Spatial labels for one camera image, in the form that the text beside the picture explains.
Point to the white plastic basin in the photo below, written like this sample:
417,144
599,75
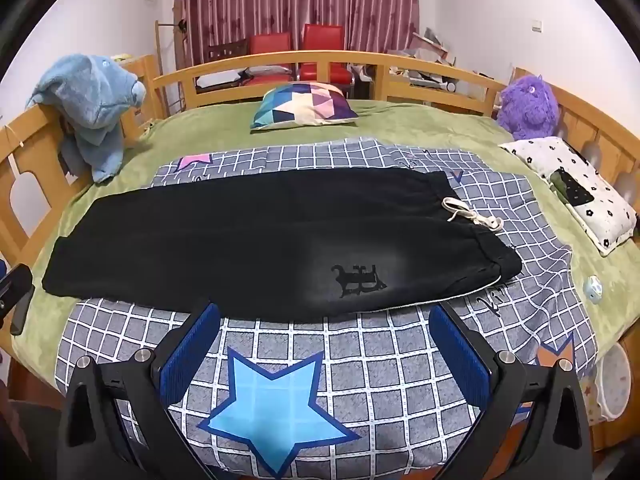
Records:
617,385

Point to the green bed sheet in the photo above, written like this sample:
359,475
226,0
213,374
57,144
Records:
200,130

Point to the wooden bed frame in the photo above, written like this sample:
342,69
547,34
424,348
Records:
320,57

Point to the white flowered pillow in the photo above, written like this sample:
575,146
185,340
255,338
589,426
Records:
605,210

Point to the pile of boxes and papers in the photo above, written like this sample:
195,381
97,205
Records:
430,50

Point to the dark wooden chair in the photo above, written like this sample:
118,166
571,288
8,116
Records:
227,50

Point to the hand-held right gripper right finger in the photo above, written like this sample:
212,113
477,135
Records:
457,355

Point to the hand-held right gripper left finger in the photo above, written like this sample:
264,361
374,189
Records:
192,355

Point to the wooden coat rack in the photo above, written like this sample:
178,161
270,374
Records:
159,60

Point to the grey checked star blanket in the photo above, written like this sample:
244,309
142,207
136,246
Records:
375,360

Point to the light blue clothing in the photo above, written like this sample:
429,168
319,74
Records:
90,105

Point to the purple plush toy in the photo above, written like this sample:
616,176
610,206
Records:
527,107

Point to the geometric patterned pillow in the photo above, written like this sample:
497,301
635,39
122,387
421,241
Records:
305,105

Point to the black pants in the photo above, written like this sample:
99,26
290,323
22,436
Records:
250,240

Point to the small pale blue toy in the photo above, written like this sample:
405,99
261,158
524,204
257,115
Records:
593,291

